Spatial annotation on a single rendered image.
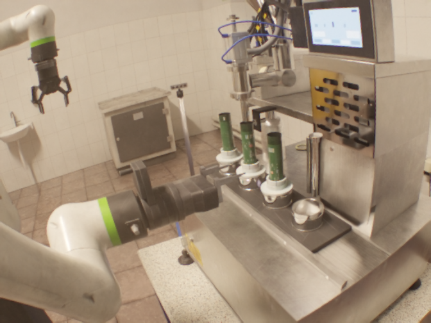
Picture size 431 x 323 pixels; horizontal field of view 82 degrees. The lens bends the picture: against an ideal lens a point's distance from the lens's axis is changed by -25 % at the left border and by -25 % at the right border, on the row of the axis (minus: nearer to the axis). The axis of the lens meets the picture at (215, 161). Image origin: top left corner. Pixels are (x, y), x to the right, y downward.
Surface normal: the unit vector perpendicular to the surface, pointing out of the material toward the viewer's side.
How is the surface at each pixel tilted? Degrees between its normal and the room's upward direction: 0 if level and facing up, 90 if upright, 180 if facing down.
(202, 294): 0
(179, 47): 90
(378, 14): 90
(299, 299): 0
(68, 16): 90
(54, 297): 100
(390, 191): 90
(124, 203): 34
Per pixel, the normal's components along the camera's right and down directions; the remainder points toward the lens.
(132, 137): 0.43, 0.31
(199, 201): 0.10, 0.38
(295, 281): -0.13, -0.91
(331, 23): -0.90, 0.28
